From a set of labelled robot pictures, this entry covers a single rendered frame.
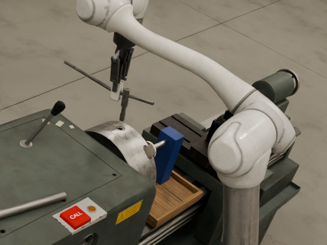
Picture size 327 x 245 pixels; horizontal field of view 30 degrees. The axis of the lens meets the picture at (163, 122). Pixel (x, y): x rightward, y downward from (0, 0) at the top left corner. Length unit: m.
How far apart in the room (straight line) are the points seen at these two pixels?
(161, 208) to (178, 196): 0.12
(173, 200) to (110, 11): 0.96
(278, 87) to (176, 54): 1.31
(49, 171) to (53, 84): 2.92
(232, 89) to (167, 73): 3.55
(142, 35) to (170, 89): 3.35
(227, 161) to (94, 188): 0.42
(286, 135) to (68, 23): 4.15
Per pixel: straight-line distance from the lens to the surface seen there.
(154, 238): 2.42
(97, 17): 1.70
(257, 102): 1.73
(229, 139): 1.54
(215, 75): 1.77
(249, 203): 1.67
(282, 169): 3.26
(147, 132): 2.67
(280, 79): 3.04
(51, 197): 1.66
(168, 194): 2.43
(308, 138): 5.14
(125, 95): 1.99
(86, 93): 4.66
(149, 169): 2.04
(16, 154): 1.81
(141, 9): 1.87
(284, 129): 1.72
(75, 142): 1.91
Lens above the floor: 2.35
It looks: 31 degrees down
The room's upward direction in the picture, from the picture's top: 19 degrees clockwise
